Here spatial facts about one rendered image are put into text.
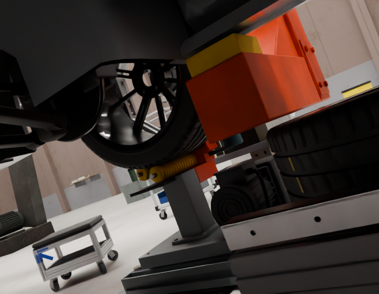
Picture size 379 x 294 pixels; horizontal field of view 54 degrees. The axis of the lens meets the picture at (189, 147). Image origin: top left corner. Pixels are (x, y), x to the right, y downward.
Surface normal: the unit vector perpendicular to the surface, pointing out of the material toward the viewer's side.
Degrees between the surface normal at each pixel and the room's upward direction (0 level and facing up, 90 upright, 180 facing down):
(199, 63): 90
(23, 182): 90
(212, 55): 90
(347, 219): 90
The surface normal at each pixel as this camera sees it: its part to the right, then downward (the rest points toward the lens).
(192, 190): 0.78, -0.31
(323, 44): -0.54, 0.19
